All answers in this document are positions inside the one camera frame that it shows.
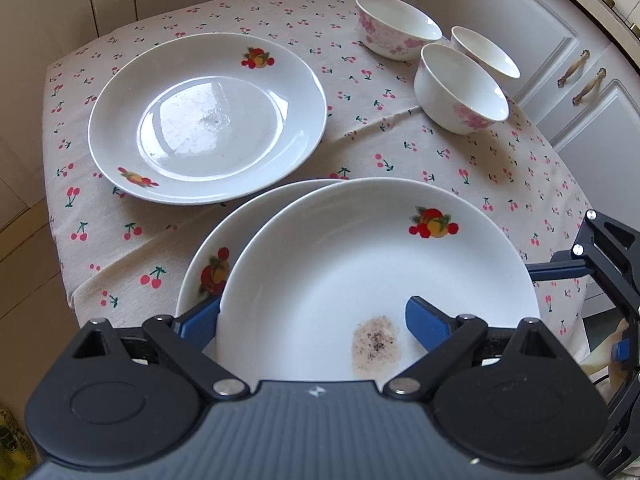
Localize large white plate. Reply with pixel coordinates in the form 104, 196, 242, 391
176, 179, 340, 315

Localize stained white plate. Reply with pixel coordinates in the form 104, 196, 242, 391
215, 178, 539, 385

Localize small white deep plate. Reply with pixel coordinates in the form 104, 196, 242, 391
87, 32, 328, 205

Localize white bowl pink flowers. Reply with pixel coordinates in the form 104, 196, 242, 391
355, 0, 442, 62

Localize white cabinet row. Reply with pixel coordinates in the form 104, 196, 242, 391
1, 0, 639, 212

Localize yellow plastic bag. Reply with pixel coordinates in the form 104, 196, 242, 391
0, 405, 37, 480

